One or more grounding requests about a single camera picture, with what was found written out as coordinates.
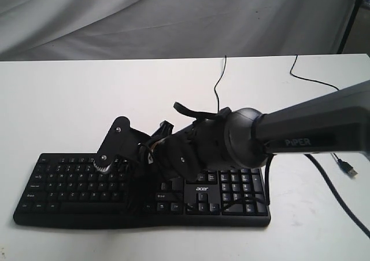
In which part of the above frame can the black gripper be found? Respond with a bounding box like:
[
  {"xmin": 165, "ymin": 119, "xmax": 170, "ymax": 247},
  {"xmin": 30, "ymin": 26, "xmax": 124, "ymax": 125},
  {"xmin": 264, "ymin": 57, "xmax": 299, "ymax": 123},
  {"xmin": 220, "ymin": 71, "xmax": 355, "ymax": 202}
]
[{"xmin": 137, "ymin": 120, "xmax": 199, "ymax": 182}]

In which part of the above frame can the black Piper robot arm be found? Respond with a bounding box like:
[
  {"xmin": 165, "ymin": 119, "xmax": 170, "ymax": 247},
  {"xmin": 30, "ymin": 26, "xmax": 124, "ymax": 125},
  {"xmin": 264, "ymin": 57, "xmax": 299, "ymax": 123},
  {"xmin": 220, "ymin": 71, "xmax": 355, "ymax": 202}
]
[{"xmin": 139, "ymin": 82, "xmax": 369, "ymax": 181}]

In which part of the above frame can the black acer keyboard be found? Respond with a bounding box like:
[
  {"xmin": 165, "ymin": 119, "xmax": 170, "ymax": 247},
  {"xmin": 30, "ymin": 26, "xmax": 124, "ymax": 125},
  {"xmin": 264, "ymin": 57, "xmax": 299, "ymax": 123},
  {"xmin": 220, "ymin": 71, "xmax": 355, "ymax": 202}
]
[{"xmin": 13, "ymin": 153, "xmax": 271, "ymax": 229}]

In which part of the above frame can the grey backdrop cloth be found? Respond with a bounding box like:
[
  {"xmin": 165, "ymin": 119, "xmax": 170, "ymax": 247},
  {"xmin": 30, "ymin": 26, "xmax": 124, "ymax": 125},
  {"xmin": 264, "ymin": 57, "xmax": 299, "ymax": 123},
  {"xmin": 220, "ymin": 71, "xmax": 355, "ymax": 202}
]
[{"xmin": 1, "ymin": 0, "xmax": 355, "ymax": 61}]

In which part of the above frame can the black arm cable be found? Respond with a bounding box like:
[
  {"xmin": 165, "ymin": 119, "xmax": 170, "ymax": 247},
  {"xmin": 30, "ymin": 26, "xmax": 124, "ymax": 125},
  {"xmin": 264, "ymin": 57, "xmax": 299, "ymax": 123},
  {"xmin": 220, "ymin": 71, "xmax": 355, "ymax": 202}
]
[{"xmin": 135, "ymin": 101, "xmax": 370, "ymax": 244}]

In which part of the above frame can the black keyboard cable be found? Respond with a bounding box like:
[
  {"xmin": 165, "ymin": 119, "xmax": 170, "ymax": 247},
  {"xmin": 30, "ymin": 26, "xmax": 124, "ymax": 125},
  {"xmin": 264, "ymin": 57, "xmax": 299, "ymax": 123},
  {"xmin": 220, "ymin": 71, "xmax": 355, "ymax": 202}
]
[{"xmin": 213, "ymin": 55, "xmax": 228, "ymax": 113}]

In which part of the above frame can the black USB cable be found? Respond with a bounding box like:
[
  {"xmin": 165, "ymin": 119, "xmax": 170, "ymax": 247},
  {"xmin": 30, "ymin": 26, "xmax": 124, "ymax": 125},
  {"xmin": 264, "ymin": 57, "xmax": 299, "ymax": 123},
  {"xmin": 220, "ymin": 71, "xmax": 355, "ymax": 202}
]
[{"xmin": 289, "ymin": 54, "xmax": 359, "ymax": 179}]

